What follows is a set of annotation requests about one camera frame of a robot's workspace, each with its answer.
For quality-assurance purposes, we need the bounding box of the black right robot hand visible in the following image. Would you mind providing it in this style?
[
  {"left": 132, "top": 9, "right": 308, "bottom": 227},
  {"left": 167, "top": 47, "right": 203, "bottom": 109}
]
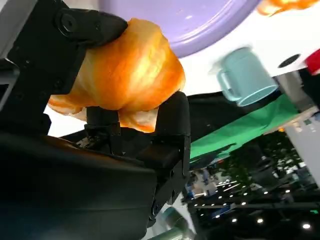
[{"left": 0, "top": 0, "right": 192, "bottom": 240}]

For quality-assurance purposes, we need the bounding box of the orange white toy bread roll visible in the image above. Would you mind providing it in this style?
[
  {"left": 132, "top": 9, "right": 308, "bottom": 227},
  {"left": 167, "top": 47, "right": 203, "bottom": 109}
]
[
  {"left": 47, "top": 17, "right": 187, "bottom": 133},
  {"left": 257, "top": 0, "right": 320, "bottom": 17}
]

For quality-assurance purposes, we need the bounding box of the green cloth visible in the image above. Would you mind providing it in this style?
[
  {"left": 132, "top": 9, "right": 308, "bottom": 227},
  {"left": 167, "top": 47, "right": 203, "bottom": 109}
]
[{"left": 188, "top": 93, "right": 301, "bottom": 161}]

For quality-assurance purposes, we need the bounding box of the lilac plate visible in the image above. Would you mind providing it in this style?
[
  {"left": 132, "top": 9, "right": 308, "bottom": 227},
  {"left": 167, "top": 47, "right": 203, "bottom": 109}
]
[{"left": 98, "top": 0, "right": 261, "bottom": 59}]

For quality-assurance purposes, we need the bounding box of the pale green mug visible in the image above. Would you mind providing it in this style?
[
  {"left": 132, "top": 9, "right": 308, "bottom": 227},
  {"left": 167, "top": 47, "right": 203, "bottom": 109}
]
[{"left": 208, "top": 46, "right": 279, "bottom": 108}]

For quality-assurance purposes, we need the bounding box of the red object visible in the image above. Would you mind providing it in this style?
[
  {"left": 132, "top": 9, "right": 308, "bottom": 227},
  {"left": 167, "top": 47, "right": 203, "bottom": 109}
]
[{"left": 304, "top": 48, "right": 320, "bottom": 76}]

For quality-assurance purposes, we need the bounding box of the black table cable hole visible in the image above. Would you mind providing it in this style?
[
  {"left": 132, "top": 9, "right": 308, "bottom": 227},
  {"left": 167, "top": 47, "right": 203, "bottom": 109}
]
[{"left": 277, "top": 53, "right": 302, "bottom": 69}]

